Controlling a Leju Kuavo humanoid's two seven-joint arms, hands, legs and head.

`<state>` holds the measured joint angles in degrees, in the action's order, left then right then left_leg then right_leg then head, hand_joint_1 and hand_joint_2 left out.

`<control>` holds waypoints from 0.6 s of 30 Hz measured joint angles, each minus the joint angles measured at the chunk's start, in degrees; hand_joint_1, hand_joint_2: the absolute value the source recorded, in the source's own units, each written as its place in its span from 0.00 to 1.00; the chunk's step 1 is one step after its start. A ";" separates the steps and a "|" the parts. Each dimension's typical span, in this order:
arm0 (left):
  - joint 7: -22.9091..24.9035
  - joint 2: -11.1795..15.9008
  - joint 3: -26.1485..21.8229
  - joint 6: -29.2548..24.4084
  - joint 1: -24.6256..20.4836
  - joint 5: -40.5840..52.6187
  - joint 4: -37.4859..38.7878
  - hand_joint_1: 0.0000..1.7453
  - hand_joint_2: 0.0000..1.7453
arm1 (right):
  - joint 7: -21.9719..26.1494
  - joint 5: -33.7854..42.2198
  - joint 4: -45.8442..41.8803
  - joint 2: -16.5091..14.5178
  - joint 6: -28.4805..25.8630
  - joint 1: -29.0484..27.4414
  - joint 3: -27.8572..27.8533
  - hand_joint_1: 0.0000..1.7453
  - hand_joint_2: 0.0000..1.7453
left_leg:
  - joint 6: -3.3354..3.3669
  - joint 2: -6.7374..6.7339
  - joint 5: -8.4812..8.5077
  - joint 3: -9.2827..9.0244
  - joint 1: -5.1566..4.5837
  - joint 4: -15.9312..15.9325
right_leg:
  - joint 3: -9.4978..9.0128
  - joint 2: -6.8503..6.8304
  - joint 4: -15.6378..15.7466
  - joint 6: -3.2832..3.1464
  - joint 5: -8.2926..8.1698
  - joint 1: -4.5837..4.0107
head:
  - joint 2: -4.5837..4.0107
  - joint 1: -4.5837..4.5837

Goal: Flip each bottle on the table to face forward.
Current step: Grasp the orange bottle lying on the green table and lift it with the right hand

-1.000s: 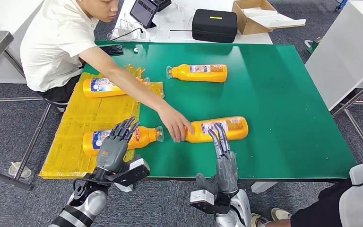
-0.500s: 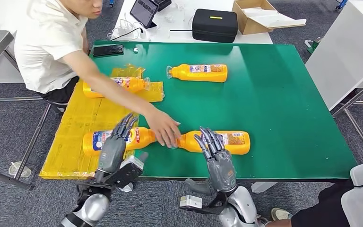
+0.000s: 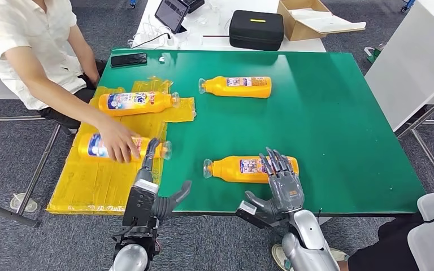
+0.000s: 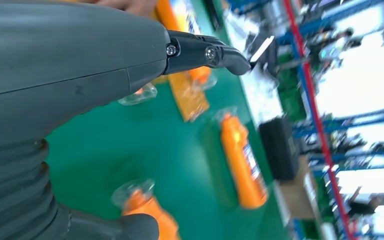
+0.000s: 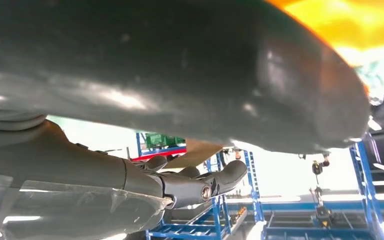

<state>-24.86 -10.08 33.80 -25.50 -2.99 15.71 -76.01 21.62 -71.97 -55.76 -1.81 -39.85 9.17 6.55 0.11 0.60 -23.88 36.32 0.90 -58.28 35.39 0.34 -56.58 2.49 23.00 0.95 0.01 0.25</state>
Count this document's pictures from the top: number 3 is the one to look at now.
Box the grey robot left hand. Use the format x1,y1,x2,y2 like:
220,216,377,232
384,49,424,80
136,137,193,220

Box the green-topped table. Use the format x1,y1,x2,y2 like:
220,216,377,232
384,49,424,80
99,47,427,231

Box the white table with metal frame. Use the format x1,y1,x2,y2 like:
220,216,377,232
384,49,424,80
0,37,62,229

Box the cardboard box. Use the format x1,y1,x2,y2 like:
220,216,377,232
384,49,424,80
276,0,367,42

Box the white foam sheet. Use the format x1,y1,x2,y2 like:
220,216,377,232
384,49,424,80
289,7,367,35

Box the person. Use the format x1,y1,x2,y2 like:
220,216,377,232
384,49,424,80
271,187,434,271
0,0,142,164

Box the black cable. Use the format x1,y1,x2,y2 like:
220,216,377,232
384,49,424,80
131,32,172,49

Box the person's right hand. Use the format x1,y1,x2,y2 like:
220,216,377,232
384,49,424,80
96,119,142,164

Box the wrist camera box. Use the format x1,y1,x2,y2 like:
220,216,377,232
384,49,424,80
236,200,289,230
122,179,160,227

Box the white table with steel legs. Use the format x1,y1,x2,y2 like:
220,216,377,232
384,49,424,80
364,0,434,190

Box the black smartphone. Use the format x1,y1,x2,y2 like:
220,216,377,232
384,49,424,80
110,53,148,68

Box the yellow taped board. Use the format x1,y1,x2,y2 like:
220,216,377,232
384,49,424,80
47,86,170,215

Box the black tablet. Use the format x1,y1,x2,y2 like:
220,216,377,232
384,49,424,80
154,0,190,34

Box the clear round floor cup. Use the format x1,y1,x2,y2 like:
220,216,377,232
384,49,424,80
10,192,39,213

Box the green floor stand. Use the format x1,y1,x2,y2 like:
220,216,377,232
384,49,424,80
363,43,385,65

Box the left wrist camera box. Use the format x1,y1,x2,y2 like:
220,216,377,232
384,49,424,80
122,179,160,227

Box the white desk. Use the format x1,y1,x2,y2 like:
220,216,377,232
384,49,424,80
131,0,327,53

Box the black device box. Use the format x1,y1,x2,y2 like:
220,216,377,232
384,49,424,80
181,0,205,14

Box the black zip case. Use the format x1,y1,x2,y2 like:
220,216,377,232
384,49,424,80
228,10,285,51

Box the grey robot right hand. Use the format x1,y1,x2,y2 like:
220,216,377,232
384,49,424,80
245,147,305,225

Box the orange detergent bottle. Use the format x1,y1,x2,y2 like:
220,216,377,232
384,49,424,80
77,133,173,162
198,76,273,99
98,91,181,117
203,155,300,185

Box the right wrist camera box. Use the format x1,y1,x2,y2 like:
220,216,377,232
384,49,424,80
236,200,289,230

